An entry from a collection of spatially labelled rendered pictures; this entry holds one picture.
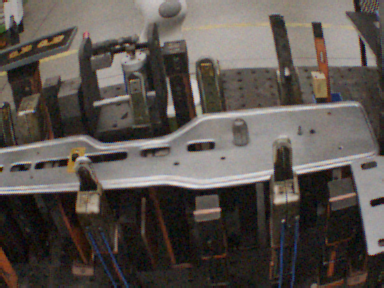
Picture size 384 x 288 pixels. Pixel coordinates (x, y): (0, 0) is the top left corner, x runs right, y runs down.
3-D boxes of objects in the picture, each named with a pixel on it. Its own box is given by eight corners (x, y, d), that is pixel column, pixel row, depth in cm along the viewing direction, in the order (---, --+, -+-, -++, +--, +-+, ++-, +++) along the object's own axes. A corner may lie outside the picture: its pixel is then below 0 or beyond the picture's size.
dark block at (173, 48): (190, 205, 158) (161, 54, 133) (190, 187, 163) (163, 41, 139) (211, 202, 157) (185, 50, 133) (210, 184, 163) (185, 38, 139)
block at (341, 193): (313, 294, 121) (325, 215, 105) (311, 265, 130) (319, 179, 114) (347, 284, 120) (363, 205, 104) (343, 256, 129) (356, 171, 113)
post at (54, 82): (75, 209, 161) (41, 87, 138) (76, 197, 165) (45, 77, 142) (90, 208, 161) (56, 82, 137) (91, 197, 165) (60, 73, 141)
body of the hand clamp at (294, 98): (284, 203, 152) (276, 80, 131) (283, 186, 157) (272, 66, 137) (305, 198, 151) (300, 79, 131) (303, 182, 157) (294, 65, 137)
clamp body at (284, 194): (261, 312, 120) (261, 212, 100) (260, 281, 130) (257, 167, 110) (298, 304, 120) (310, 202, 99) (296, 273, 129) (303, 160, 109)
